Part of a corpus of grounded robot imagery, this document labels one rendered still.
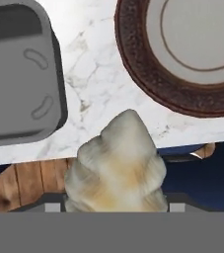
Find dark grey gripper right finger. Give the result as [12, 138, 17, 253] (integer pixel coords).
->
[164, 193, 213, 213]

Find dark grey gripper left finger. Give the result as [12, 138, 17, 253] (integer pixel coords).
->
[12, 193, 68, 213]

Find pale white dumpling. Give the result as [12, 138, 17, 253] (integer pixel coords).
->
[63, 109, 169, 213]

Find grey tupperware container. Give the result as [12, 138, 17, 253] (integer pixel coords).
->
[0, 0, 69, 148]

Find dark blue cabinet front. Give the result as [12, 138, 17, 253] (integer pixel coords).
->
[156, 140, 224, 212]

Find brown-rimmed grey plate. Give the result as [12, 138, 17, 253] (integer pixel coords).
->
[113, 0, 224, 119]

